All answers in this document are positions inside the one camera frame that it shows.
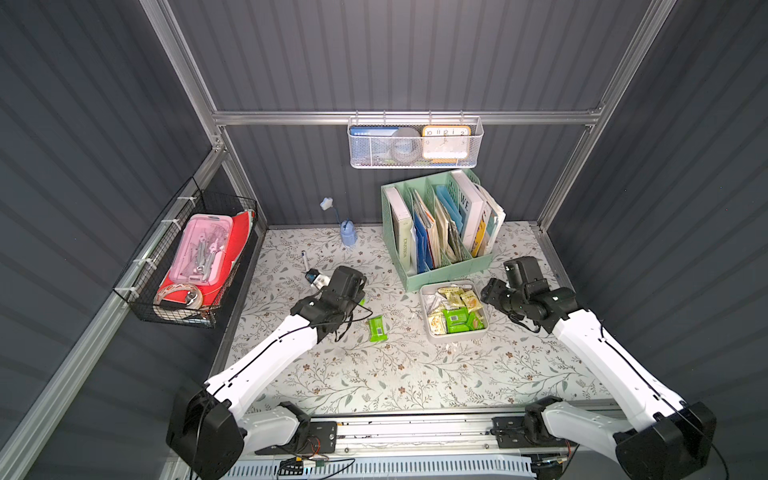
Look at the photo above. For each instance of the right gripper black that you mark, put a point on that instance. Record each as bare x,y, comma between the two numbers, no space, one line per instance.
495,291

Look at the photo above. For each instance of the white cookie storage box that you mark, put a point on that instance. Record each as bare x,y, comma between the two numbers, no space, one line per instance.
452,312

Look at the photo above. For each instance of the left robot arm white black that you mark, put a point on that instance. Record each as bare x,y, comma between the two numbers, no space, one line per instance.
208,427

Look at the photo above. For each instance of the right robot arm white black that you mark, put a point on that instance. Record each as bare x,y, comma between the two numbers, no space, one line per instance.
662,435

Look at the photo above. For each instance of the green file organizer box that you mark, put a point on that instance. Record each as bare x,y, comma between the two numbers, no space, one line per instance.
439,253

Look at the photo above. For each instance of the pink plastic tool box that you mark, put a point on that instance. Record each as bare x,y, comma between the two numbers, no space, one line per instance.
201,250

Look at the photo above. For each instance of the blue box in basket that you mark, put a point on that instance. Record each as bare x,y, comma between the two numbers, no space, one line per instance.
370,146

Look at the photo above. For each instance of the white book right slot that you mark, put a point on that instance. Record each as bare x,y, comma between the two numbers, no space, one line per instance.
472,208

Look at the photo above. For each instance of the white book slot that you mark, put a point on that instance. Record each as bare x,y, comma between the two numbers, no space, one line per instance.
472,208
402,224

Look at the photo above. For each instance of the white book left slot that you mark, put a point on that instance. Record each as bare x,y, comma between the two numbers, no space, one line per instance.
402,224

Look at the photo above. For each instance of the red cloth bag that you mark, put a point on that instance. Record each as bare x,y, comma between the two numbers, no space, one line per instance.
240,234

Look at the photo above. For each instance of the clear tape roll in basket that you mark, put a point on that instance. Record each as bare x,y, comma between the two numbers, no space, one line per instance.
188,295

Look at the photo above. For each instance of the yellow white alarm clock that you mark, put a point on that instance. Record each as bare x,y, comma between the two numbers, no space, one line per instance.
446,142

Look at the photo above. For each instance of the grey tape roll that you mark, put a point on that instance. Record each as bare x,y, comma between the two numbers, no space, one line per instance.
406,145

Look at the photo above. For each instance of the black wire side basket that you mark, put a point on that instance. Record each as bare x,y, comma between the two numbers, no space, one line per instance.
145,273

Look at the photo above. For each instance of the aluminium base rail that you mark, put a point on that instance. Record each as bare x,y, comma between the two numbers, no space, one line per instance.
492,444

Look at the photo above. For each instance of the white wire wall basket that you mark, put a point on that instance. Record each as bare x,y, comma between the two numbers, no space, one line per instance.
419,122

